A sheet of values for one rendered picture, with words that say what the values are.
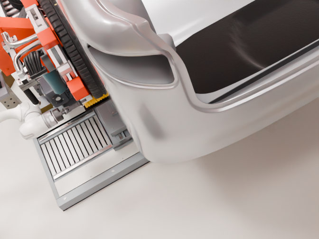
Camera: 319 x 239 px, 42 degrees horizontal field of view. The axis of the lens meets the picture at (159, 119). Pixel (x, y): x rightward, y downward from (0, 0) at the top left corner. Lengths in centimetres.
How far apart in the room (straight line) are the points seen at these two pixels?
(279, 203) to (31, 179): 169
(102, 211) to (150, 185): 35
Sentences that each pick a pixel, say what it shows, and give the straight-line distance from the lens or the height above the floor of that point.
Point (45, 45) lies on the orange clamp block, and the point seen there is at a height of 112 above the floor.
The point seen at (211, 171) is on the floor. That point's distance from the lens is 271.
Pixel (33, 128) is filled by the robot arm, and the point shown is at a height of 67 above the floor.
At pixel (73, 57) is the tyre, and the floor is 102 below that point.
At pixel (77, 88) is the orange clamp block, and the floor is 89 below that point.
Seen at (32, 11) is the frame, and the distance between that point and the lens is 235.
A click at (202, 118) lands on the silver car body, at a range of 149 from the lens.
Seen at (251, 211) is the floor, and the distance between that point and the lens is 258.
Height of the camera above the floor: 241
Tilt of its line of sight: 54 degrees down
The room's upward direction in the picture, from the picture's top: 22 degrees counter-clockwise
